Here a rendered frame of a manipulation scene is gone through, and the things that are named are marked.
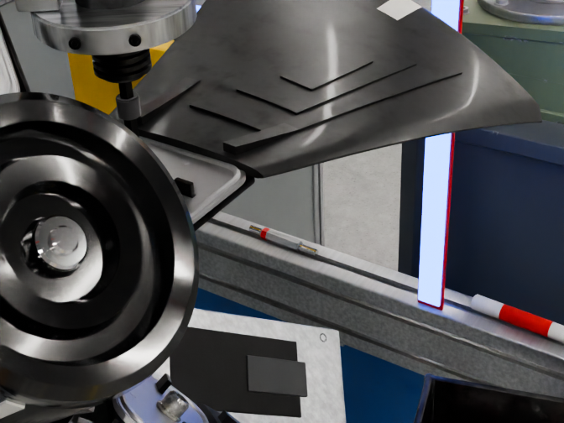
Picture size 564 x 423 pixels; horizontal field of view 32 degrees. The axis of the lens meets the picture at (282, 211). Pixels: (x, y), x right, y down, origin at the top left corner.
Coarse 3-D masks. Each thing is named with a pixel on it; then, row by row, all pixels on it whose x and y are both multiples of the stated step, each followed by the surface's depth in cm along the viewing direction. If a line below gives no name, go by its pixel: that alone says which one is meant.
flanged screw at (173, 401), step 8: (176, 392) 43; (160, 400) 43; (168, 400) 43; (176, 400) 43; (184, 400) 43; (160, 408) 43; (168, 408) 43; (176, 408) 43; (184, 408) 43; (168, 416) 43; (176, 416) 43
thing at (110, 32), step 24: (24, 0) 40; (48, 0) 40; (72, 0) 41; (144, 0) 41; (168, 0) 41; (192, 0) 41; (48, 24) 39; (72, 24) 39; (96, 24) 39; (120, 24) 39; (144, 24) 39; (168, 24) 40; (192, 24) 41; (72, 48) 39; (96, 48) 39; (120, 48) 39; (144, 48) 39
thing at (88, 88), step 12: (156, 48) 86; (72, 60) 93; (84, 60) 92; (156, 60) 87; (72, 72) 94; (84, 72) 93; (84, 84) 94; (96, 84) 93; (108, 84) 92; (132, 84) 90; (84, 96) 95; (96, 96) 94; (108, 96) 93; (108, 108) 94
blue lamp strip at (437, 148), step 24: (432, 0) 72; (456, 0) 71; (456, 24) 72; (432, 144) 79; (432, 168) 80; (432, 192) 81; (432, 216) 82; (432, 240) 84; (432, 264) 85; (432, 288) 86
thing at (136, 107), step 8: (120, 88) 44; (128, 88) 44; (120, 96) 44; (128, 96) 44; (136, 96) 44; (120, 104) 44; (128, 104) 44; (136, 104) 44; (120, 112) 44; (128, 112) 44; (136, 112) 44; (128, 120) 44; (136, 120) 45; (128, 128) 45; (136, 128) 45
